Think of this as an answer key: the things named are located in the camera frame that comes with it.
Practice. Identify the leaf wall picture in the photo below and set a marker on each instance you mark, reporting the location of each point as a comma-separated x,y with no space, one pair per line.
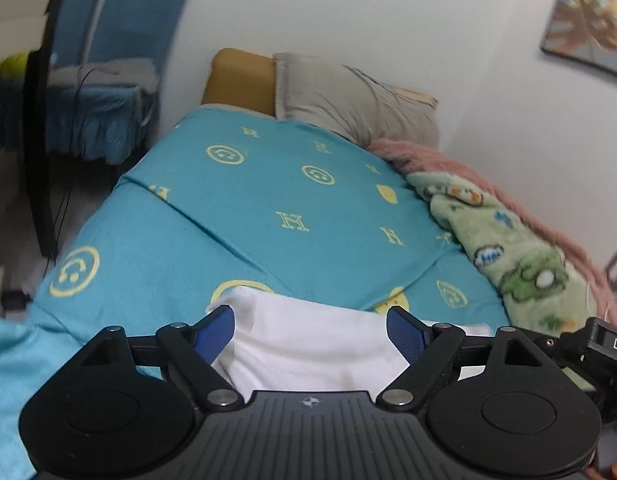
588,10

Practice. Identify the green plush toy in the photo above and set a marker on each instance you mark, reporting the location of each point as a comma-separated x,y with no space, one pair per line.
13,66

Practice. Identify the grey pillow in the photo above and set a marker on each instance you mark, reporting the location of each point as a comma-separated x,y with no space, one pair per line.
348,100

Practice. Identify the yellow pillow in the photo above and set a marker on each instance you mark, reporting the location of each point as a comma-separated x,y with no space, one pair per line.
413,96

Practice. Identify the white table with black legs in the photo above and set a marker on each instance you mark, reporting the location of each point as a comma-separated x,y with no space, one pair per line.
38,160

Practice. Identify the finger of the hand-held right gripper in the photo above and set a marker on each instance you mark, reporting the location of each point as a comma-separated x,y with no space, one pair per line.
543,339

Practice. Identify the green cartoon blanket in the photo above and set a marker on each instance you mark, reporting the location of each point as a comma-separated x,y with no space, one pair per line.
488,230

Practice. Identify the bed with teal printed sheet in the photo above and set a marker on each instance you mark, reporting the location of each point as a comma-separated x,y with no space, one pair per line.
288,195

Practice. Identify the yellow headboard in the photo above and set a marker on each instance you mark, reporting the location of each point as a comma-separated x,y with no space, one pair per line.
238,80

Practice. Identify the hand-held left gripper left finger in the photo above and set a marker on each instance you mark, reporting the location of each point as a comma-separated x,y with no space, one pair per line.
216,332

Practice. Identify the white shirt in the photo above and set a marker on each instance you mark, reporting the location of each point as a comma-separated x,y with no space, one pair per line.
308,340

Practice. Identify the pink fluffy blanket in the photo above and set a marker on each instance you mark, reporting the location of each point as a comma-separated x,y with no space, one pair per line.
423,155

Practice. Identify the blue covered chair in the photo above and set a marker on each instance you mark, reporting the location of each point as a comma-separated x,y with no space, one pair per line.
78,20
138,10

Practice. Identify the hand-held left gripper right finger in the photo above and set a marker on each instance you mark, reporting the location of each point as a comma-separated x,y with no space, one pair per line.
406,332

